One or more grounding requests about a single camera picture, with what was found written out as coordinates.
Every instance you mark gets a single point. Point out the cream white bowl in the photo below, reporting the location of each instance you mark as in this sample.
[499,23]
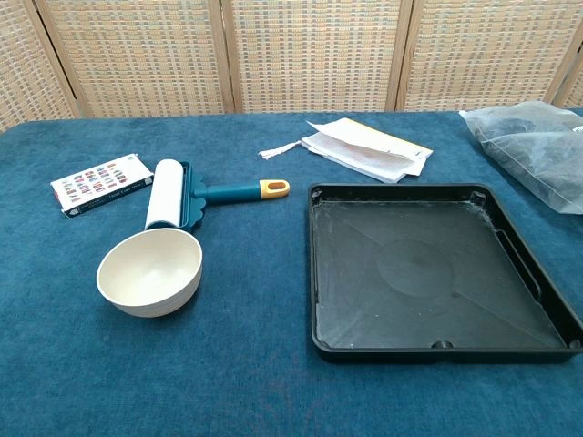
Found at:
[148,275]

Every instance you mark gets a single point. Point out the black square plastic tray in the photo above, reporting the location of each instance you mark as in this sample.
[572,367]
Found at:
[423,273]

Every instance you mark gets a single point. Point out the open white booklet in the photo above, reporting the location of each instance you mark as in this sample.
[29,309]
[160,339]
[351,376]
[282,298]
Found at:
[364,148]

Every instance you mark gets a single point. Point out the teal lint roller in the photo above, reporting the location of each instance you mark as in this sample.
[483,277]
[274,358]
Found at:
[169,193]

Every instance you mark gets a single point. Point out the woven folding screen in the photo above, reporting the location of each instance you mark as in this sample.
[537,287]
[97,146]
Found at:
[291,54]

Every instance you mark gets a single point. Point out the small printed card box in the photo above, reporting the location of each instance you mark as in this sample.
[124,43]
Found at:
[98,182]

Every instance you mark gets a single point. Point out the clear plastic bag dark contents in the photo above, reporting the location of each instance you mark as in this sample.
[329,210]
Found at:
[537,150]

